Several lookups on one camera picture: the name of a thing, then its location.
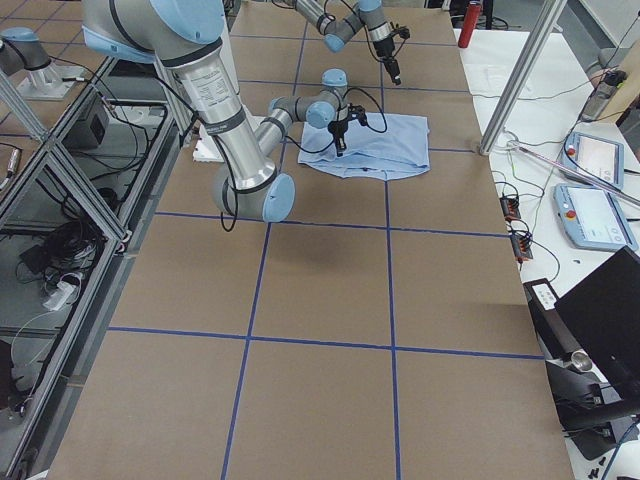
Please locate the red cylinder bottle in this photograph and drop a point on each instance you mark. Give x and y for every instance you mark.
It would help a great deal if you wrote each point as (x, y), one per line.
(471, 17)

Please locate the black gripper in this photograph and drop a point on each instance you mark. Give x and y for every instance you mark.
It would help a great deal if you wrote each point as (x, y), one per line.
(384, 48)
(337, 129)

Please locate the blue teach pendant far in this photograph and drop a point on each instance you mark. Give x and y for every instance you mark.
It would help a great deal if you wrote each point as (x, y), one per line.
(595, 157)

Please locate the light blue t-shirt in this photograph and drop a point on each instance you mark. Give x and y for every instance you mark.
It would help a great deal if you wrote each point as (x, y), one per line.
(393, 147)

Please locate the blue teach pendant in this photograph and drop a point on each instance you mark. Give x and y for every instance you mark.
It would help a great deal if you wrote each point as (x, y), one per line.
(592, 218)
(595, 157)

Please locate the black laptop computer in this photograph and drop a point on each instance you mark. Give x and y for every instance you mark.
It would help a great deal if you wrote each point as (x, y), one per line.
(602, 313)

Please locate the blue teach pendant near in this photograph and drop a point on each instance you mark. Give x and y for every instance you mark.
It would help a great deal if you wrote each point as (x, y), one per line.
(592, 218)

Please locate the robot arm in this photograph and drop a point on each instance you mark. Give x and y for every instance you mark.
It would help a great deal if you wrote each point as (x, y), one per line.
(186, 37)
(384, 38)

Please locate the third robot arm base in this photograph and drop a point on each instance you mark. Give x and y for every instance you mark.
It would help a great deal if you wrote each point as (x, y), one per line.
(21, 50)

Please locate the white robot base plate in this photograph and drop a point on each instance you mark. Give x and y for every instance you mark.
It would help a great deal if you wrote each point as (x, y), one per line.
(206, 150)

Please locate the aluminium frame post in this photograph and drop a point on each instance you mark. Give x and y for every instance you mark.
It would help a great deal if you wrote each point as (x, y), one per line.
(523, 67)

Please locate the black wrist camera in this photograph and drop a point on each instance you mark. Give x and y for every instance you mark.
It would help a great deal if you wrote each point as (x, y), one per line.
(357, 113)
(402, 32)

